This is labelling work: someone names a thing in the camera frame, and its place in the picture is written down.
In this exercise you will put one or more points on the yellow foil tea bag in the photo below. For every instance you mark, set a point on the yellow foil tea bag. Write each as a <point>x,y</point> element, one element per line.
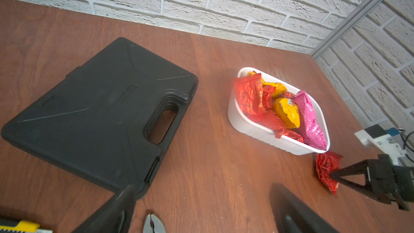
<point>288,111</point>

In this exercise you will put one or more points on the white plastic storage box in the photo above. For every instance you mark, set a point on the white plastic storage box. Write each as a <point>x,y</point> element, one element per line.
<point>242,124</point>

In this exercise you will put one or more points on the orange handled pliers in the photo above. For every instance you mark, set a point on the orange handled pliers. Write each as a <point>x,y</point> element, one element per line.
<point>153,225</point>

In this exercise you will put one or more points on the red foil tea bag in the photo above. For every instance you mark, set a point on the red foil tea bag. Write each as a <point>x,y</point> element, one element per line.
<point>325,164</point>

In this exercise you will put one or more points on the black plastic tool case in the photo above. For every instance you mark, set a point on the black plastic tool case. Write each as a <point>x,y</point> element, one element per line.
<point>111,120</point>

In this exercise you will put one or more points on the pink foil tea bag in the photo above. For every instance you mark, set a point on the pink foil tea bag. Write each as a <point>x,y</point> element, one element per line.
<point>311,131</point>

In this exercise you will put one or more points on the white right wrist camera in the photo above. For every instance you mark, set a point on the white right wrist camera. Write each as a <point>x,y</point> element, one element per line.
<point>386,141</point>

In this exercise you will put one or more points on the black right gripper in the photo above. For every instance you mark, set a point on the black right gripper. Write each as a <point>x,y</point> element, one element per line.
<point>389,183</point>

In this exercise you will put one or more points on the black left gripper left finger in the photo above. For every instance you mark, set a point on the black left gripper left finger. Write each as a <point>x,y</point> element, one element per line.
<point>114,216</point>

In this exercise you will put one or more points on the aluminium corner post right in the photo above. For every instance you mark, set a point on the aluminium corner post right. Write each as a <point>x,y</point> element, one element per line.
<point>361,11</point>

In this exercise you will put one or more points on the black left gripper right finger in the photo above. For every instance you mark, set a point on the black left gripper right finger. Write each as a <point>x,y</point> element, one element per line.
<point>292,215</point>

